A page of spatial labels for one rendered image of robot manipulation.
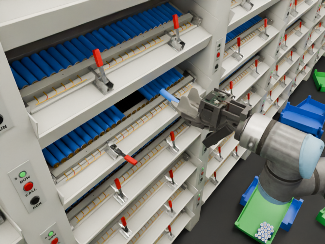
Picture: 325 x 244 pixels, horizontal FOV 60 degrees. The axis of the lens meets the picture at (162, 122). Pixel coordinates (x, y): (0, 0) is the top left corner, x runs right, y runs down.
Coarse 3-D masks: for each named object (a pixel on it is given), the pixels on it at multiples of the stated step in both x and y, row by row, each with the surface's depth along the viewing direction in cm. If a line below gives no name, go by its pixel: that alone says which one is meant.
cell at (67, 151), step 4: (56, 140) 69; (60, 140) 70; (56, 144) 69; (60, 144) 69; (64, 144) 69; (60, 148) 69; (64, 148) 69; (68, 148) 69; (64, 152) 68; (68, 152) 68; (72, 152) 69
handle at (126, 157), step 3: (117, 150) 72; (120, 153) 72; (123, 153) 72; (123, 156) 71; (126, 156) 71; (129, 156) 71; (126, 159) 70; (129, 159) 70; (132, 159) 70; (129, 162) 70; (132, 162) 69; (135, 162) 69
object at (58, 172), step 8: (184, 80) 95; (176, 88) 92; (160, 96) 88; (152, 104) 85; (160, 104) 88; (136, 112) 81; (144, 112) 82; (128, 120) 79; (136, 120) 81; (120, 128) 76; (136, 128) 80; (104, 136) 73; (112, 136) 74; (96, 144) 71; (104, 144) 74; (80, 152) 69; (88, 152) 69; (104, 152) 72; (72, 160) 67; (80, 160) 68; (56, 168) 65; (64, 168) 65; (72, 168) 67; (56, 176) 64; (72, 176) 66
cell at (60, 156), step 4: (52, 144) 68; (48, 148) 68; (52, 148) 68; (56, 148) 68; (52, 152) 68; (56, 152) 67; (60, 152) 68; (56, 156) 67; (60, 156) 67; (64, 156) 68; (60, 160) 67
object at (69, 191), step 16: (192, 64) 97; (192, 80) 98; (208, 80) 96; (176, 96) 93; (128, 112) 83; (160, 112) 87; (176, 112) 89; (144, 128) 82; (160, 128) 85; (128, 144) 77; (144, 144) 83; (96, 160) 71; (112, 160) 73; (80, 176) 68; (96, 176) 69; (64, 192) 65; (80, 192) 66; (64, 208) 65
